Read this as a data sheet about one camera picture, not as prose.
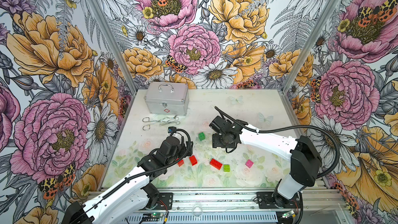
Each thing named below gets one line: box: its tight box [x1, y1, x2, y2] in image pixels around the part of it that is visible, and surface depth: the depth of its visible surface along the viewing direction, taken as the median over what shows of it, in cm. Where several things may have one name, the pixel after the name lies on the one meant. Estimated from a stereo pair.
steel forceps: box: [141, 117, 181, 131], surface depth 106 cm
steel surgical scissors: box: [158, 116, 181, 125], surface depth 105 cm
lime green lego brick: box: [223, 164, 231, 173], surface depth 86 cm
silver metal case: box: [143, 81, 190, 116], surface depth 101 cm
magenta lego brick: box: [245, 159, 254, 169], surface depth 87 cm
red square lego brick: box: [189, 155, 198, 166], surface depth 87 cm
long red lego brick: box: [209, 158, 223, 171], surface depth 87 cm
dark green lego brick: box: [197, 132, 206, 142], surface depth 96 cm
